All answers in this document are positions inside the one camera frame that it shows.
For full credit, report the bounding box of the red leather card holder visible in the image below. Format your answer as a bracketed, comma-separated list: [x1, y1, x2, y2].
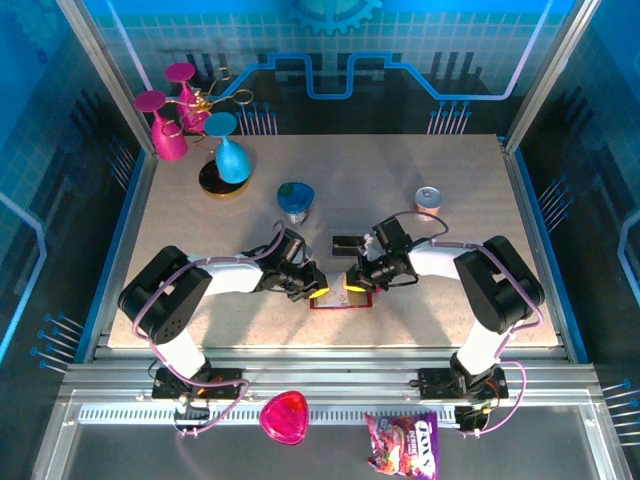
[308, 272, 377, 311]

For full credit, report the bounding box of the pink tin can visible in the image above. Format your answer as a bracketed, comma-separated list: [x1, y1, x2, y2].
[413, 186, 445, 224]

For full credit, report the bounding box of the blue plastic cup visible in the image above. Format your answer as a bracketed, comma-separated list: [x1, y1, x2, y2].
[277, 181, 316, 226]

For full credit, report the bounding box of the gold rack with black base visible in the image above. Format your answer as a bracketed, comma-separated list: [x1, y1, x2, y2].
[162, 64, 255, 201]

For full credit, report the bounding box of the blue goblet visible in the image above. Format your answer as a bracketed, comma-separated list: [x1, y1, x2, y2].
[203, 111, 252, 185]

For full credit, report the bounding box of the purple snack bag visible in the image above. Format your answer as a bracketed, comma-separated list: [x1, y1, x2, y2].
[363, 410, 440, 480]

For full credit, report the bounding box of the black connector board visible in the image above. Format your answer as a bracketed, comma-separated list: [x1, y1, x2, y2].
[172, 403, 212, 439]
[453, 404, 494, 437]

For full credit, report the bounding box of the magenta goblet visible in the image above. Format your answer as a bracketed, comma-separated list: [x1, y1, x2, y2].
[164, 61, 211, 135]
[133, 90, 190, 163]

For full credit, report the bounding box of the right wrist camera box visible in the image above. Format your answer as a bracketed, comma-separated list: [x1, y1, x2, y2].
[360, 218, 414, 259]

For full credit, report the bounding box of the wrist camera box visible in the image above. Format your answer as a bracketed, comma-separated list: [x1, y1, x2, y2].
[278, 234, 312, 265]
[360, 218, 414, 259]

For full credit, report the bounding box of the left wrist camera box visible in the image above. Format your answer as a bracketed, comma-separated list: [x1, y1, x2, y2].
[278, 234, 312, 265]

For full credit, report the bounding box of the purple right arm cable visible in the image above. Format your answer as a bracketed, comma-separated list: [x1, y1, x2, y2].
[387, 210, 544, 439]

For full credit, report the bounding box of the aluminium front rail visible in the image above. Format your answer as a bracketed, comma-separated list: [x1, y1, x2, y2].
[59, 344, 601, 406]

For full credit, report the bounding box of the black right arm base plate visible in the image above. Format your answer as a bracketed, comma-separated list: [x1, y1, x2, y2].
[417, 366, 510, 401]

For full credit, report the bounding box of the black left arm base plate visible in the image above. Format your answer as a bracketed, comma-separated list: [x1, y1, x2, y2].
[151, 367, 245, 401]

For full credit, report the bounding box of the white slotted cable duct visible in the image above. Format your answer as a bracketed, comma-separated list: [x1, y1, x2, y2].
[77, 403, 459, 426]

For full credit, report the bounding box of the aluminium side rail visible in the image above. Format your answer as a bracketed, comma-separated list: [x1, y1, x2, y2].
[74, 147, 159, 364]
[499, 134, 576, 364]

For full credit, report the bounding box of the aluminium frame post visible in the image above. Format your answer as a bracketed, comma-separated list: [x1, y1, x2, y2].
[503, 0, 601, 151]
[54, 0, 159, 156]

